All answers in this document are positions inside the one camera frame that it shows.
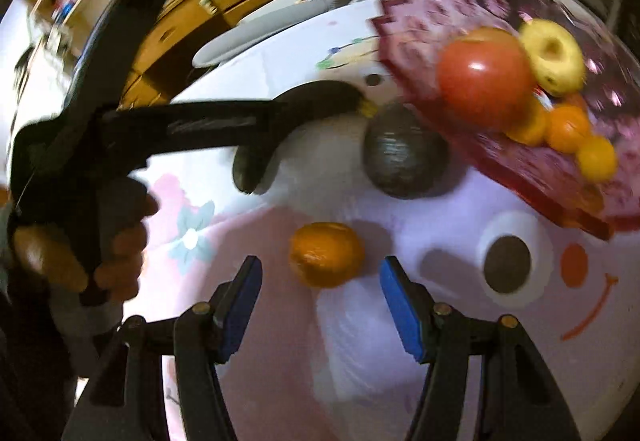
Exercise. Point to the cartoon printed tablecloth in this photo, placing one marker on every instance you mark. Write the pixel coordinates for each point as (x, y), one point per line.
(327, 363)

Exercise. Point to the person's left hand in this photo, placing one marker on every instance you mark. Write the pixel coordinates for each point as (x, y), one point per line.
(35, 257)

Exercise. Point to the red apple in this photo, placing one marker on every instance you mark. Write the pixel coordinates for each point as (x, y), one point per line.
(485, 78)

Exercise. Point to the large mandarin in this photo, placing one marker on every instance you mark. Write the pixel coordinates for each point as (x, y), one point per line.
(568, 127)
(530, 128)

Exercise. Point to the lone mandarin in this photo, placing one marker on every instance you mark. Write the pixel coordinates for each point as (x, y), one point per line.
(326, 254)

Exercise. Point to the blackened banana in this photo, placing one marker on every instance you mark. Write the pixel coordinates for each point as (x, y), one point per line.
(296, 107)

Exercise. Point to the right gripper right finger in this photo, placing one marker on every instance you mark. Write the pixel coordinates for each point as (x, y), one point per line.
(410, 306)

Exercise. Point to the dark avocado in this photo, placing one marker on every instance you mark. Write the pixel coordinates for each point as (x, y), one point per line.
(400, 156)

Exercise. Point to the wooden desk with drawers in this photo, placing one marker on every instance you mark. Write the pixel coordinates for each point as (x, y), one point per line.
(163, 66)

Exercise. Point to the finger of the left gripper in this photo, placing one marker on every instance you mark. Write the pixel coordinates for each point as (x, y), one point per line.
(192, 126)

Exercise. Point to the brown speckled pear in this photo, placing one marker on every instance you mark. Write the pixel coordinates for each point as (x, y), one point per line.
(554, 56)

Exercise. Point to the purple glass fruit bowl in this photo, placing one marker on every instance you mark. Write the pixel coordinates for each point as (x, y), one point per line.
(412, 33)

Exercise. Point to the small yellow citrus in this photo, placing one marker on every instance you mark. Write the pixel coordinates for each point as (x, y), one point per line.
(597, 160)

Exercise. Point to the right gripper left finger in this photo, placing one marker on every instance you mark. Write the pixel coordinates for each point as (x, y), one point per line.
(237, 304)

